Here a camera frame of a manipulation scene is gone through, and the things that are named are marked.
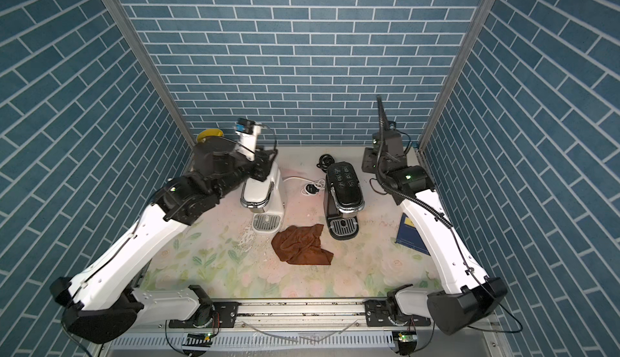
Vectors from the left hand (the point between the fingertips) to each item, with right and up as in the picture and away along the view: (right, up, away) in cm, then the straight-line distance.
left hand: (284, 153), depth 64 cm
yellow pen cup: (-41, +12, +43) cm, 60 cm away
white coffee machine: (-7, -14, +12) cm, 20 cm away
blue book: (+44, -30, +28) cm, 60 cm away
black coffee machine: (+17, -14, +13) cm, 26 cm away
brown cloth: (+3, -32, +22) cm, 39 cm away
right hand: (+27, 0, +10) cm, 28 cm away
